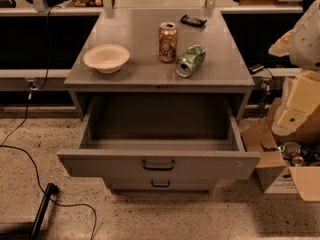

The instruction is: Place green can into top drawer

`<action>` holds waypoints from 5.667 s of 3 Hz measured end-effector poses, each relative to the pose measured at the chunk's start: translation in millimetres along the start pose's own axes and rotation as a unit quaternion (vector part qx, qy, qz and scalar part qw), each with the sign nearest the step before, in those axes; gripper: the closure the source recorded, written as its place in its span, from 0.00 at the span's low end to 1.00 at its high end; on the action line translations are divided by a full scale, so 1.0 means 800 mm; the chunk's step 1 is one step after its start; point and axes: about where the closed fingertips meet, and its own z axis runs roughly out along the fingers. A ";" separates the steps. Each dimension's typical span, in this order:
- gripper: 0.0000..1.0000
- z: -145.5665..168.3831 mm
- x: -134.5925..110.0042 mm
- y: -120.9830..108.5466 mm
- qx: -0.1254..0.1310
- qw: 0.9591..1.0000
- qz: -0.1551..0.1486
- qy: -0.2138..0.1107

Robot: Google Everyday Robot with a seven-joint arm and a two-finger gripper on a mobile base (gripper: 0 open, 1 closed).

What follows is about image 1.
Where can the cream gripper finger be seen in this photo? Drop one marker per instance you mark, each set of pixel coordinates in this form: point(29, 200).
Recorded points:
point(301, 97)
point(282, 46)

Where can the green soda can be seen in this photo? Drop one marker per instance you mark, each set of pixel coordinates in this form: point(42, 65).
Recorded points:
point(188, 63)

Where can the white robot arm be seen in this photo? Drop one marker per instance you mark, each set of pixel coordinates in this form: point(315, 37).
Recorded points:
point(302, 45)

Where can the open grey top drawer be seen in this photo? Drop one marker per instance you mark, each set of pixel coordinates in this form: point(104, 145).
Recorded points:
point(160, 136)

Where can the gold soda can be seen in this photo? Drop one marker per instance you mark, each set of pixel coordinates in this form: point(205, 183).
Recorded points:
point(168, 38)

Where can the grey metal drawer cabinet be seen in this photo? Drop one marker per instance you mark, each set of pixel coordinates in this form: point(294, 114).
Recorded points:
point(223, 72)

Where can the closed grey lower drawer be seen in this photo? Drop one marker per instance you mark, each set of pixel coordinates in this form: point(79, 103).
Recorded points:
point(143, 184)

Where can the small black power adapter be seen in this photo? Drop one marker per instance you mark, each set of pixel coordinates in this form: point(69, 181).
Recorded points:
point(255, 69)

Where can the cans inside cardboard box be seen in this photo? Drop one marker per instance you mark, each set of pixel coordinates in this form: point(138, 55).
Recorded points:
point(298, 154)

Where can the brown cardboard box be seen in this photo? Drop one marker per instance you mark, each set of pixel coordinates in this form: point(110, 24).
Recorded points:
point(276, 175)

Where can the black remote control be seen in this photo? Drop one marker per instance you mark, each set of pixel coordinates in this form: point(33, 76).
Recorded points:
point(194, 22)

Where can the white paper bowl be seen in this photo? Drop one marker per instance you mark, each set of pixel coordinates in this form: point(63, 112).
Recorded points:
point(107, 58)

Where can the black metal floor stand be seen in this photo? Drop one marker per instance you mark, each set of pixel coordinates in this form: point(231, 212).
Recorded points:
point(51, 189)

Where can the black top drawer handle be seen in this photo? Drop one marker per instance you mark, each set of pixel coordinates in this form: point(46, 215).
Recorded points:
point(158, 166)

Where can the black drawer handle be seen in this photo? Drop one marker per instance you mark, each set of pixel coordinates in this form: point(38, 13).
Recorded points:
point(160, 185)
point(158, 166)

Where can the black lower drawer handle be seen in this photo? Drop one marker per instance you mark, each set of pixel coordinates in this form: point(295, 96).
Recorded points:
point(160, 185)

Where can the wall power outlet left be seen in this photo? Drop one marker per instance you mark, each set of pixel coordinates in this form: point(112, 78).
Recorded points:
point(32, 84)

